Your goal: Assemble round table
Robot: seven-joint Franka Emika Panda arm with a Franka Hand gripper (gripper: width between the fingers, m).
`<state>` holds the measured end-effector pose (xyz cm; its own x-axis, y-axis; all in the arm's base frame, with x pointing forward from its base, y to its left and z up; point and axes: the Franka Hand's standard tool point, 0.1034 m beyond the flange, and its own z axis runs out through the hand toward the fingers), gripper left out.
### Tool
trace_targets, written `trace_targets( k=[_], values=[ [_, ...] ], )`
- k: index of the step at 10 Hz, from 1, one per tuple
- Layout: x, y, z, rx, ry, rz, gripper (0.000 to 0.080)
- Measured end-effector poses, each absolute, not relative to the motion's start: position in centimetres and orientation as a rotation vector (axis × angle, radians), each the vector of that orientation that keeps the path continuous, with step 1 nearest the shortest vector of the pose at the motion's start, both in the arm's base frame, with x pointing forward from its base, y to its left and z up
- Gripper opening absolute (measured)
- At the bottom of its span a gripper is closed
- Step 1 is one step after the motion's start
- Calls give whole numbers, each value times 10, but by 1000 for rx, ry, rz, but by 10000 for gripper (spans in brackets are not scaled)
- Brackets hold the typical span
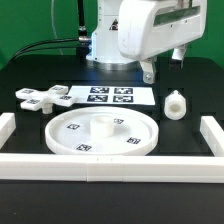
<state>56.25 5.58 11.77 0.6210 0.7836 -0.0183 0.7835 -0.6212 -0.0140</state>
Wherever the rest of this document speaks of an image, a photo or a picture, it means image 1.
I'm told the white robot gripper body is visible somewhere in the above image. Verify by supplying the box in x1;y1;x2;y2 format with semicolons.
118;0;207;61

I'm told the white fence rail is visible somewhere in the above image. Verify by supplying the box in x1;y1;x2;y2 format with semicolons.
0;113;16;149
0;153;224;183
200;116;224;157

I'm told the white round table top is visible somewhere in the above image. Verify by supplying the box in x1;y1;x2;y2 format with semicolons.
45;106;159;156

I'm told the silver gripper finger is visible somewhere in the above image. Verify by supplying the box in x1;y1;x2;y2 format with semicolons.
140;57;157;84
169;45;187;69

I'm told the white right fence rail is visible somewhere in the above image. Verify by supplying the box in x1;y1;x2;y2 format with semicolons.
200;116;224;157

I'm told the white front fence rail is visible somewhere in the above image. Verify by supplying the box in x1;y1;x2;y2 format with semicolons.
0;153;224;183

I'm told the thin white cable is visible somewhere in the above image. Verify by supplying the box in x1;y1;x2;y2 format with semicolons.
50;0;64;56

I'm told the white cross-shaped table base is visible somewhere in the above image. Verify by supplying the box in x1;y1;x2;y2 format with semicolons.
15;85;77;114

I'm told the white left fence rail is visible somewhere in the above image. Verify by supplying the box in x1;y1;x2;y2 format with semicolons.
0;113;16;149

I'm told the white sheet with markers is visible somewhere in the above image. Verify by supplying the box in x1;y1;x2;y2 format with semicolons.
69;85;155;106

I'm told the black cable bundle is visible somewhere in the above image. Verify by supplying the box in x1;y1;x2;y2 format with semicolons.
6;0;93;64

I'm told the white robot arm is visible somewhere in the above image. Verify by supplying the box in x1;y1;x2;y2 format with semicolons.
86;0;207;84

